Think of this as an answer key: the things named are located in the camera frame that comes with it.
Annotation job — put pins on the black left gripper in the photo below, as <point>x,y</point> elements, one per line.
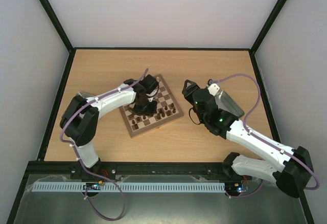
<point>151,112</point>

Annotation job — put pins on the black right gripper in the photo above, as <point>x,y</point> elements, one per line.
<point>190,89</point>

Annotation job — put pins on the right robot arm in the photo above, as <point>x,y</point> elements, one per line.
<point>288,168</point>

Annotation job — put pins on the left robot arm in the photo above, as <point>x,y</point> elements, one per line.
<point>79,121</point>

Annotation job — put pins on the wooden chess board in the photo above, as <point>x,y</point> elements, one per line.
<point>168,110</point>

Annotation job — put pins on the right metal tin tray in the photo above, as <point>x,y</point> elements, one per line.
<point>225,102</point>

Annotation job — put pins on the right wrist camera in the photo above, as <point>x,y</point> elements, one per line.
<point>213,87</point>

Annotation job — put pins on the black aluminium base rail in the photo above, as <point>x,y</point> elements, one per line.
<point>114,170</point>

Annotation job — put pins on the black enclosure frame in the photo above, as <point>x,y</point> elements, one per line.
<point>57,166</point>

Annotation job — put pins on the light blue slotted cable duct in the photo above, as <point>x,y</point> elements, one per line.
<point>130,187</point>

